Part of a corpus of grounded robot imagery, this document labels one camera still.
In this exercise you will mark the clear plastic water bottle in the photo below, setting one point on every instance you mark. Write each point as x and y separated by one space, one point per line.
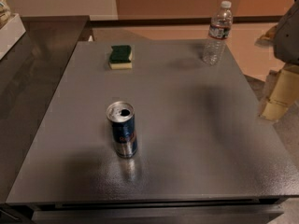
219 30

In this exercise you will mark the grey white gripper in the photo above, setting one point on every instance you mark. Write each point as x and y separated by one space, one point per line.
288 36

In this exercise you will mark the green yellow sponge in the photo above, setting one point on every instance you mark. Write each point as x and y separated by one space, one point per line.
120 57

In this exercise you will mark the item atop white box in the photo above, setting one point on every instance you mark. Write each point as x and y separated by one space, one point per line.
5 12

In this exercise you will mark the blue silver redbull can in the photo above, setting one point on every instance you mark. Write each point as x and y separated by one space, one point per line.
121 117

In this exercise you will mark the white box on counter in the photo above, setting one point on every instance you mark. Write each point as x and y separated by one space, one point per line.
10 34

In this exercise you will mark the dark side counter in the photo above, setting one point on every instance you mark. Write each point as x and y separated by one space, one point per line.
29 76

